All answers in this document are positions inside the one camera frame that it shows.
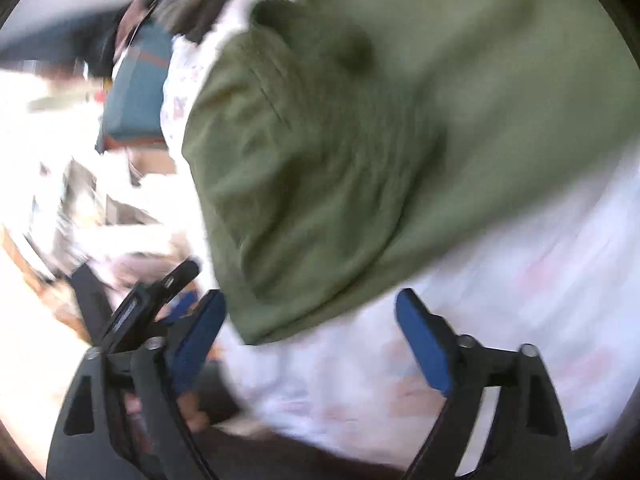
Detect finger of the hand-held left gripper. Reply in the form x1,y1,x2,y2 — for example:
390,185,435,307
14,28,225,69
100,258,202,352
162,291,199,328

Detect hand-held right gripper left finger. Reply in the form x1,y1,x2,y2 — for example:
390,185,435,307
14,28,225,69
46,288,228,480

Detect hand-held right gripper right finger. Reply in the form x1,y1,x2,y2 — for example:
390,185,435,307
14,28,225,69
394,287,577,480

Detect green pants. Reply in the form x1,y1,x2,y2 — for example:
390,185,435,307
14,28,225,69
180,0,640,346

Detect person's left hand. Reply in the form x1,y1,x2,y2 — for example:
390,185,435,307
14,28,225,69
176,391,212,434

